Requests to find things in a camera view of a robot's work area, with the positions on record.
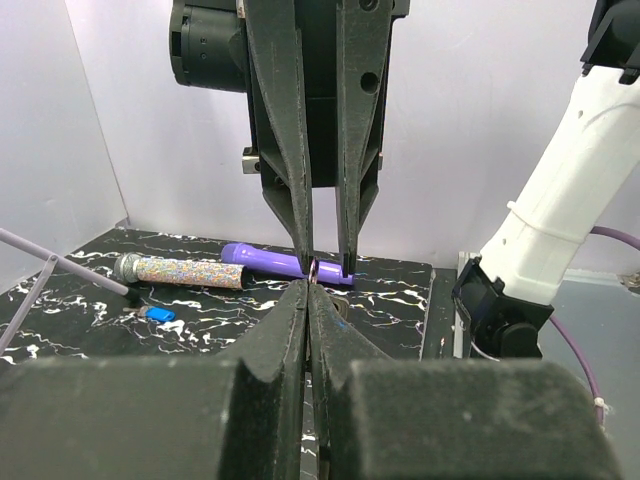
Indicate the glitter toy microphone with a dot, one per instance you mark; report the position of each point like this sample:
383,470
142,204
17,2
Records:
132,268

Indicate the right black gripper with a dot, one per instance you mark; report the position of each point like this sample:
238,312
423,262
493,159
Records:
315,76

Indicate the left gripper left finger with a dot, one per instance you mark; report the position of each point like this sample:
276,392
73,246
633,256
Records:
233,415

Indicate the lilac music stand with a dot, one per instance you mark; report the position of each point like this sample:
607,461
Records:
56,296

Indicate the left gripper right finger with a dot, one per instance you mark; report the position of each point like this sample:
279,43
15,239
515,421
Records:
380,418

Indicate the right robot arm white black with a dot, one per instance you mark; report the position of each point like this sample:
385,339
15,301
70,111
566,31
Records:
506,291

